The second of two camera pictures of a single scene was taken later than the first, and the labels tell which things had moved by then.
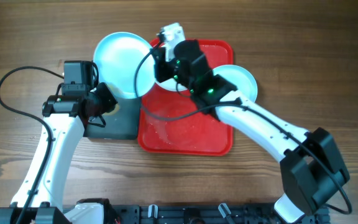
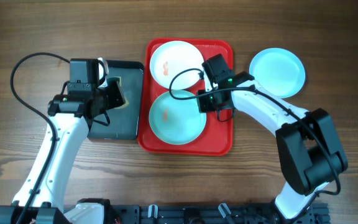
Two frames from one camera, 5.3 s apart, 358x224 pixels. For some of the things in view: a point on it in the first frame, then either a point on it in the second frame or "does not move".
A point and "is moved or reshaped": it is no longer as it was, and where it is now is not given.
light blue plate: (118, 56) → (176, 122)
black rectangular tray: (123, 124) does not move
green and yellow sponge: (117, 95) is moved or reshaped
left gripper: (109, 101) does not move
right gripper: (160, 63) → (203, 106)
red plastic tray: (169, 123) does not move
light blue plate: (238, 77) → (279, 71)
